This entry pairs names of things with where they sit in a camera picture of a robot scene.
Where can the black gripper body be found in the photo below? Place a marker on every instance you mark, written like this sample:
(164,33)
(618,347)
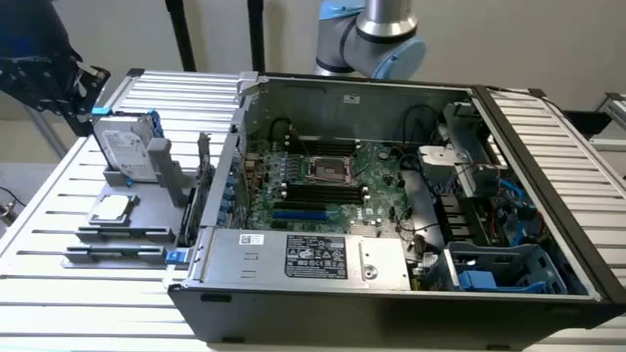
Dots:
(34,78)

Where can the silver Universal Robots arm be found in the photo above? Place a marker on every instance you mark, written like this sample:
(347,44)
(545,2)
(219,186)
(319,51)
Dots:
(382,25)

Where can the silver CPU chip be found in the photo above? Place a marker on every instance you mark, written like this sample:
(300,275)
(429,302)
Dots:
(114,207)

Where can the black fan housing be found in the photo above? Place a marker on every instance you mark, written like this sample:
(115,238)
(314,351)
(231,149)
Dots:
(465,216)

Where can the black open PC case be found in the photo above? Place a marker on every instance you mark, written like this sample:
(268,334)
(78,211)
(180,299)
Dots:
(371,315)

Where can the silver chipset heatsink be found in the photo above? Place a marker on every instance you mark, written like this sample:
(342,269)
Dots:
(365,231)

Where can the green motherboard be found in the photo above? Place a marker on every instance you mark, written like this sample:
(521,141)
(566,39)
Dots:
(342,205)

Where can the hard disk with blue carrier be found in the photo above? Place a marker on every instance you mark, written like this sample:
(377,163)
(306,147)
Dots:
(124,154)

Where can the grey parts rack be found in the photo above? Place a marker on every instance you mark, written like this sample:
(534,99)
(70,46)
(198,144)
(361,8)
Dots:
(147,234)

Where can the silver power supply unit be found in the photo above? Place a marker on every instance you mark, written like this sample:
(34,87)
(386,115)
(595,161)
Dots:
(303,256)

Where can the RAM stick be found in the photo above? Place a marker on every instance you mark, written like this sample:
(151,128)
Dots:
(122,230)
(115,250)

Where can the black expansion slot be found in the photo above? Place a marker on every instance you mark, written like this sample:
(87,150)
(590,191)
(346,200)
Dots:
(299,207)

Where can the metal disk bay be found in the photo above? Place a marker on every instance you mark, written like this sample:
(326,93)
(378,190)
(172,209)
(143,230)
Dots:
(454,165)

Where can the black stand pole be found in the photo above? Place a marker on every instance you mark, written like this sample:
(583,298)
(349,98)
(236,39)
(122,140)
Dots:
(255,34)
(180,34)

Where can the grey plastic air shroud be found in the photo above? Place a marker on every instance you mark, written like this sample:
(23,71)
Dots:
(422,209)

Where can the aluminium frame profile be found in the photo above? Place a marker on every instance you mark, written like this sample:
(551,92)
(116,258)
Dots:
(609,121)

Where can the black RAM slot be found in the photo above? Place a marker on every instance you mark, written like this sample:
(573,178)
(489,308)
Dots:
(325,184)
(326,153)
(325,198)
(325,189)
(326,145)
(326,149)
(325,194)
(326,141)

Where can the blue plastic drive cage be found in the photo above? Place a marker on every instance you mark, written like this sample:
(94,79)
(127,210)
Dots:
(498,267)

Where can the graphics card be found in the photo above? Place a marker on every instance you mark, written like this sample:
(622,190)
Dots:
(199,190)

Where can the blue expansion slot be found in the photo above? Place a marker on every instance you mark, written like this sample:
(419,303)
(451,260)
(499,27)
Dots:
(299,213)

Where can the CPU socket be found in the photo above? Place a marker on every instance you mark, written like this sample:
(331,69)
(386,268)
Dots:
(329,169)

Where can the blue plastic latch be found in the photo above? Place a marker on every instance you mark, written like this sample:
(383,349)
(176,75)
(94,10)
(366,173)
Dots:
(176,256)

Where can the white case sticker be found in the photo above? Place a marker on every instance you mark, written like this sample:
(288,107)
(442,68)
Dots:
(351,99)

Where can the black box on frame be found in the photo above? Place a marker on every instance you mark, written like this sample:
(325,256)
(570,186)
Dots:
(585,121)

